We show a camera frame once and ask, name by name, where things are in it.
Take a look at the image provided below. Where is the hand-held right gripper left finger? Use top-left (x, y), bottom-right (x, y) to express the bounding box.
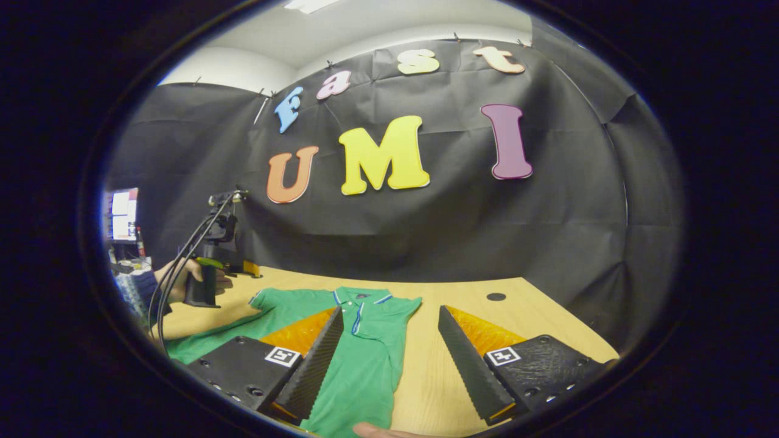
top-left (183, 306), bottom-right (344, 425)

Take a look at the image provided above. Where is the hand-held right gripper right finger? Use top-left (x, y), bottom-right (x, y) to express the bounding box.
top-left (438, 305), bottom-right (618, 425)

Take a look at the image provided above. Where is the green T-shirt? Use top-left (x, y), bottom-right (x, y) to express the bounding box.
top-left (164, 286), bottom-right (424, 438)

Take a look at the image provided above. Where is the computer monitor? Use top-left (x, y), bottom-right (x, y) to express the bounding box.
top-left (110, 189), bottom-right (139, 243)

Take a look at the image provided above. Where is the black backdrop cloth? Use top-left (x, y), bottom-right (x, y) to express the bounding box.
top-left (107, 27), bottom-right (685, 353)

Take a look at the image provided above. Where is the ceiling light panel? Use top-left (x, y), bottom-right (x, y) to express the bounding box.
top-left (283, 0), bottom-right (341, 14)

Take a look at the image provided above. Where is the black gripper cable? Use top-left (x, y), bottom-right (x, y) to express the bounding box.
top-left (148, 193), bottom-right (241, 334)
top-left (156, 204), bottom-right (235, 352)

